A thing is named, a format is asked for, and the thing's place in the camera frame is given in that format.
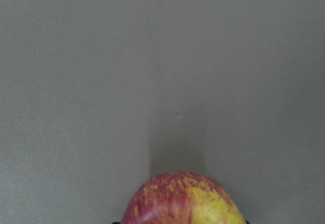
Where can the red yellow carried apple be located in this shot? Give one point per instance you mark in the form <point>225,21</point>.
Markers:
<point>182,197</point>

